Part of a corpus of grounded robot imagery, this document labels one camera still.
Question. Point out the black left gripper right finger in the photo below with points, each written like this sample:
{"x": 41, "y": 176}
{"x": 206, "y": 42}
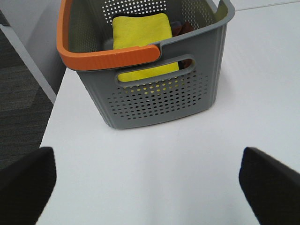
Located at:
{"x": 271, "y": 188}

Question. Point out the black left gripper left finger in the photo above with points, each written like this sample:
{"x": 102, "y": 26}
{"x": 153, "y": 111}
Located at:
{"x": 26, "y": 186}

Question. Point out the grey perforated plastic basket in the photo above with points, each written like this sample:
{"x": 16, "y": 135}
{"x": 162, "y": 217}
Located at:
{"x": 160, "y": 98}

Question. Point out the yellow towel in basket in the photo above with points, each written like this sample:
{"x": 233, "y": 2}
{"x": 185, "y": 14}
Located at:
{"x": 129, "y": 31}

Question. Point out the dark red cloth in basket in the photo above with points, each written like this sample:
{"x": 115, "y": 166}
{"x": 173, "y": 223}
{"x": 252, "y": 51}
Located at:
{"x": 179, "y": 28}

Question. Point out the orange basket handle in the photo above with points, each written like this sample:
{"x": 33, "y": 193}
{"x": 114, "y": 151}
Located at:
{"x": 98, "y": 60}

